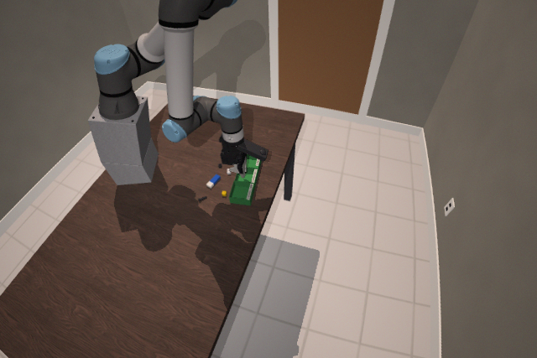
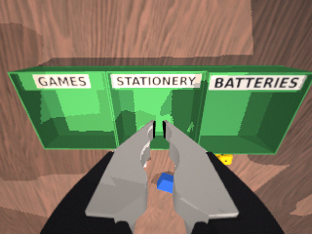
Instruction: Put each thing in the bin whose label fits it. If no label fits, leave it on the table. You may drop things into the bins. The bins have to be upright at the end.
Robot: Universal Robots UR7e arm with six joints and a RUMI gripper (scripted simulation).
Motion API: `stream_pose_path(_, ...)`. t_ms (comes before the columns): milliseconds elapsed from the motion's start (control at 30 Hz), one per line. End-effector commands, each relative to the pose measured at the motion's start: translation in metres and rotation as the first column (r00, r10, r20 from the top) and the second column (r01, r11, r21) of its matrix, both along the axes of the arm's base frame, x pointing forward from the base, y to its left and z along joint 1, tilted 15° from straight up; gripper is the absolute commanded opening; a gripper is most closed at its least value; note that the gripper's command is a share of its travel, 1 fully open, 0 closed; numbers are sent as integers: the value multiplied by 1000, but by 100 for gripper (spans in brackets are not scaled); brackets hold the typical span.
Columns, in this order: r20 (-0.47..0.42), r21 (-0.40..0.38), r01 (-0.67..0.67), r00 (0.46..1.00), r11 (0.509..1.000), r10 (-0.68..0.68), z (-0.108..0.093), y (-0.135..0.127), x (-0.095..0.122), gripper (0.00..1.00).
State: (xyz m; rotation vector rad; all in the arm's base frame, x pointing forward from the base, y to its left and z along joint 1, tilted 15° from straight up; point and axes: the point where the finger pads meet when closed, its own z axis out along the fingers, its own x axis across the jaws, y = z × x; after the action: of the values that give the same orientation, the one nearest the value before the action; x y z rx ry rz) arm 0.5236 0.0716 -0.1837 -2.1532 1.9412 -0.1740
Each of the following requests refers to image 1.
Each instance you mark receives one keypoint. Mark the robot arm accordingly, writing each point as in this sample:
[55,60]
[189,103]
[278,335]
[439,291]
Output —
[168,41]

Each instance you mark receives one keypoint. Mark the blue and white eraser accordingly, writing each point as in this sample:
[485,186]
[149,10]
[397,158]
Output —
[213,181]

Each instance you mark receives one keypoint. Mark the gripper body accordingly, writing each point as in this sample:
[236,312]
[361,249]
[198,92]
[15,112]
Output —
[231,155]

